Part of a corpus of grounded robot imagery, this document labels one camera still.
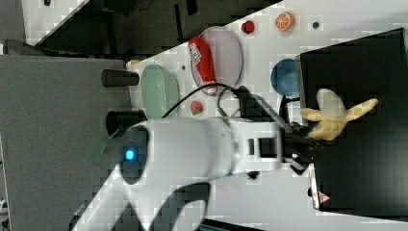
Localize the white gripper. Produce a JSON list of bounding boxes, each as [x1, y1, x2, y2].
[[229, 118, 316, 175]]

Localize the yellow plush peeled banana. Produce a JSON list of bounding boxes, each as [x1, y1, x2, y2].
[[300, 89, 378, 141]]

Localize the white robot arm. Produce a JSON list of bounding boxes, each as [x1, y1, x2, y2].
[[71, 116, 317, 231]]

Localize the black toaster oven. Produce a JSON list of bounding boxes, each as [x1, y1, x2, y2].
[[298, 28, 408, 221]]

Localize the blue plastic bowl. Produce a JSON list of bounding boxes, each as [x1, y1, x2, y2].
[[270, 59, 299, 96]]

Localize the red plush strawberry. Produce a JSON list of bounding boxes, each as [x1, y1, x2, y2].
[[191, 100, 203, 116]]

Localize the grey round plate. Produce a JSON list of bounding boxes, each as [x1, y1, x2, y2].
[[190, 26, 242, 87]]

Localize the orange slice toy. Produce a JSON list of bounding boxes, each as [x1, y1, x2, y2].
[[275, 12, 295, 32]]

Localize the red round toy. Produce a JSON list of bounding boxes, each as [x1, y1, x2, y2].
[[242, 20, 255, 35]]

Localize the red plush ketchup bottle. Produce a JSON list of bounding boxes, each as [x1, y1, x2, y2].
[[188, 37, 217, 94]]

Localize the green perforated colander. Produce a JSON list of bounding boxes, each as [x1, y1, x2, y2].
[[140, 64, 180, 119]]

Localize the black cylinder table leg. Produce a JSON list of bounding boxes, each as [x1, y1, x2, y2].
[[101, 69, 140, 88]]

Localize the black cable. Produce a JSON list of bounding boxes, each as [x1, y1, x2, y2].
[[162, 82, 244, 119]]

